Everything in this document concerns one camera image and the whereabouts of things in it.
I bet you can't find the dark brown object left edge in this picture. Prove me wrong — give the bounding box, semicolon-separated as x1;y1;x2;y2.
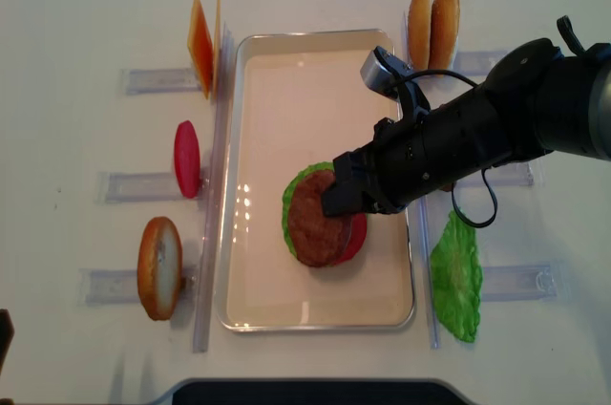
0;309;14;369

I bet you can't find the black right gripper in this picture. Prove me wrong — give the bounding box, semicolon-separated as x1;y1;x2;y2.
321;84;518;217

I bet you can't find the clear patty holder rail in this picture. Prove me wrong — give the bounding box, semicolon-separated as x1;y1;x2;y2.
457;162;535;187

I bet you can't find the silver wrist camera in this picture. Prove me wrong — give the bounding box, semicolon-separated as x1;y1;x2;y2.
360;46;412;101

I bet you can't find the green lettuce leaf on tray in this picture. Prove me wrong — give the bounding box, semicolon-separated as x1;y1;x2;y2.
281;161;335;258

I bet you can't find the standing red tomato slice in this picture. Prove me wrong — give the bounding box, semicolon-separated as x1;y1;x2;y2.
174;120;200;199

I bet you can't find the black device at bottom edge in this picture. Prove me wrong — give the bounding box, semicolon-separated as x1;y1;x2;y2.
171;379;467;404

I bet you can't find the white metal tray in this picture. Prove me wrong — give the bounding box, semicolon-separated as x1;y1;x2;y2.
214;29;414;332

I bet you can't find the clear bread holder rail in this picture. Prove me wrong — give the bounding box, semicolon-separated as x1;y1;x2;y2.
453;51;508;77
78;266;198;306

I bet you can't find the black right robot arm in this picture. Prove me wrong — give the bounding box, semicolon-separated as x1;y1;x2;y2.
322;38;610;216

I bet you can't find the clear lettuce holder rail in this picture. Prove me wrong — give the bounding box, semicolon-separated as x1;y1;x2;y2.
481;262;569;302

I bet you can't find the clear left bread holder rail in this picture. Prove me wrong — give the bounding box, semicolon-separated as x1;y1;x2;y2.
78;266;198;306

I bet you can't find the left bread bun slice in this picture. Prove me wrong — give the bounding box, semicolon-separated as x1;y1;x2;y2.
137;217;182;321

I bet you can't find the clear tomato holder rail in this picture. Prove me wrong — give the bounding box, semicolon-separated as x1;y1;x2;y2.
95;172;185;204

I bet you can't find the clear left long strip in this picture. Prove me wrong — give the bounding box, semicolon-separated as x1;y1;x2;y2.
193;26;235;353

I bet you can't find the orange cheese slice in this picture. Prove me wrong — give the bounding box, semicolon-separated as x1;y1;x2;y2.
187;0;214;98

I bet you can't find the brown meat patty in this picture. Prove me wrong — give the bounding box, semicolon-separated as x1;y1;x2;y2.
286;167;351;267

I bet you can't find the black camera cable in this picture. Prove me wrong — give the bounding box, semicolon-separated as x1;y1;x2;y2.
389;15;586;228

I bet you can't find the standing green lettuce leaf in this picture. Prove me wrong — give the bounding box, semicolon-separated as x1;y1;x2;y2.
430;211;483;343

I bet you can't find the red tomato slice on tray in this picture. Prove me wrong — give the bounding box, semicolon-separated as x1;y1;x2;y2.
333;213;368;266

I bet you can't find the clear cheese holder rail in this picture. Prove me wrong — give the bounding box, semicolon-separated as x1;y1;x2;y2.
121;68;201;96

